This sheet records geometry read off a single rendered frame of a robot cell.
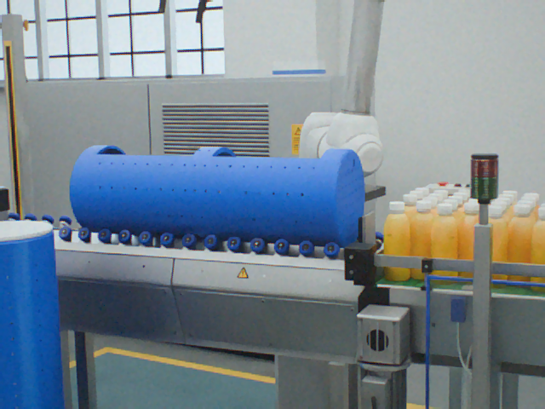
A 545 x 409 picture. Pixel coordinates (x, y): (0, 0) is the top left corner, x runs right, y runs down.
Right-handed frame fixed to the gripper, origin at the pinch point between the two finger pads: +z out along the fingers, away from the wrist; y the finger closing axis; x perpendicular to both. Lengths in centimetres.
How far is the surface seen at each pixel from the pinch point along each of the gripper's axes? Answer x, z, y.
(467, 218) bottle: -92, 45, 41
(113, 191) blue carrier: -2, 57, -14
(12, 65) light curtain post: 85, 22, -20
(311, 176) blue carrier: -55, 42, 18
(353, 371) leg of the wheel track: -55, 97, 48
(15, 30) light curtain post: 85, 9, -21
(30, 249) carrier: -17, 74, -43
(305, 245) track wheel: -53, 61, 22
